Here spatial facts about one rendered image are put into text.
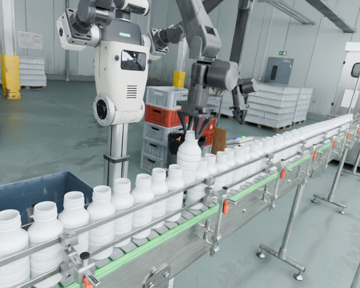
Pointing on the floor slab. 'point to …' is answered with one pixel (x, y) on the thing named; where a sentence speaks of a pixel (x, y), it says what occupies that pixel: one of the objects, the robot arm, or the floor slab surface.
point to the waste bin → (173, 144)
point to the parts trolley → (219, 105)
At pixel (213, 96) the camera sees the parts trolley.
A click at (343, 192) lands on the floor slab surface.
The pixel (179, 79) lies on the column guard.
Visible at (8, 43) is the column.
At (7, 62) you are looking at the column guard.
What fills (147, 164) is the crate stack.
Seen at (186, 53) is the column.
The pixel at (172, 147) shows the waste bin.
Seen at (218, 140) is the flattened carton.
